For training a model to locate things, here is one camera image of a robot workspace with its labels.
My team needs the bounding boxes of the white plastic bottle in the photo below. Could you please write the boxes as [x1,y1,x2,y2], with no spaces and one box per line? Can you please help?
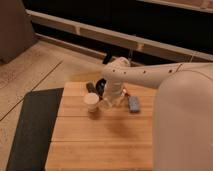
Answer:
[99,99,112,110]

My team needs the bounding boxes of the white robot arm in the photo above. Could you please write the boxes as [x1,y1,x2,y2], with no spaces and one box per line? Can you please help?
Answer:
[102,57,213,171]

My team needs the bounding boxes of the dark ceramic bowl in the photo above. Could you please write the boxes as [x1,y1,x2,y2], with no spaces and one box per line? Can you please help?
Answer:
[95,79,106,96]

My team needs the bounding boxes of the small dark brown block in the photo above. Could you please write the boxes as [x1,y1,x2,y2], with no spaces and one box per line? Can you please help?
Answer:
[86,82,97,93]

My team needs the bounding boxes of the white paper cup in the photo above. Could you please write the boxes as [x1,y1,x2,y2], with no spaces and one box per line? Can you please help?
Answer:
[84,93,99,112]

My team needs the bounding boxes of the blue sponge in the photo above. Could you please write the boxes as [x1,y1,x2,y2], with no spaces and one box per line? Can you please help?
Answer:
[128,96,140,113]

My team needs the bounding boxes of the black floor mat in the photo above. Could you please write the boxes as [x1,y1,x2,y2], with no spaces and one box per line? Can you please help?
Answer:
[6,88,63,171]

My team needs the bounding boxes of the brown cushioned chair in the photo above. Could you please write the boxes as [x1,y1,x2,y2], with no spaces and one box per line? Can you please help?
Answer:
[0,0,37,63]

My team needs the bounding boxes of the white shelf rail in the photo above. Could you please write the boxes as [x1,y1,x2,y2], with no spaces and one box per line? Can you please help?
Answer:
[27,10,213,61]

